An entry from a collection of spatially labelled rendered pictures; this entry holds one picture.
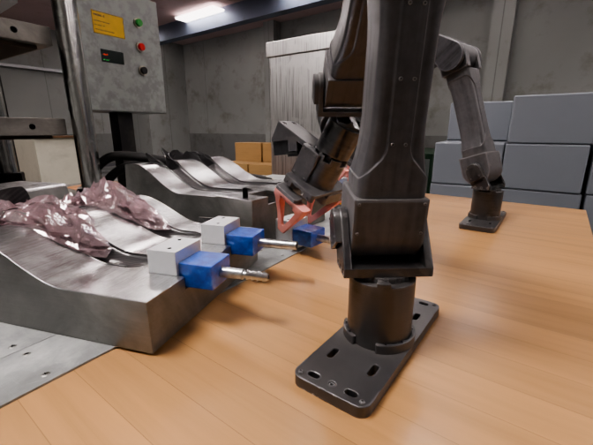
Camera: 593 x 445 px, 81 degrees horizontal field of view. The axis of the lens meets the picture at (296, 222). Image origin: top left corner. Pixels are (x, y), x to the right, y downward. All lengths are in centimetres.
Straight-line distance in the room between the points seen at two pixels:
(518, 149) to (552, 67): 446
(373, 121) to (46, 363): 36
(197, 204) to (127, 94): 85
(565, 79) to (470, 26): 165
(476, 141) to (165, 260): 71
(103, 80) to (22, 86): 934
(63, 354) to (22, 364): 3
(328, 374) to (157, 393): 14
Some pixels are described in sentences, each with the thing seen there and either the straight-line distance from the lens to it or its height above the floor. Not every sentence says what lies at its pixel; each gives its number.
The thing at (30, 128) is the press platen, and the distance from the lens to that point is 130.
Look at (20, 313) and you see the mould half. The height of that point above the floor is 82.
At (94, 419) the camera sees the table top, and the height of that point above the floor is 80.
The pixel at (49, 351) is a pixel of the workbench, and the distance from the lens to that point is 43.
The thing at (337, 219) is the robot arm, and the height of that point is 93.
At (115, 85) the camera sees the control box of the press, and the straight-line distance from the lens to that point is 146.
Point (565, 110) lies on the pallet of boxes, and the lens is 240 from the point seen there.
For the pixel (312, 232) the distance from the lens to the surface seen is 58.
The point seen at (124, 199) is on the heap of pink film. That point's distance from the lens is 57.
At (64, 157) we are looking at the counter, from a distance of 792.
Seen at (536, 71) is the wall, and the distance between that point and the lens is 680.
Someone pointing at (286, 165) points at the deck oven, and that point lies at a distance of 409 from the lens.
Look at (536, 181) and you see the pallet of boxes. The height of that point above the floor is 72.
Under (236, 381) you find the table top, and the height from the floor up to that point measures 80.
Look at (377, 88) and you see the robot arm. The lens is 30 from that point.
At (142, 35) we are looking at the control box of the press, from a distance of 156.
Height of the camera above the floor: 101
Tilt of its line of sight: 15 degrees down
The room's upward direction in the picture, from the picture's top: straight up
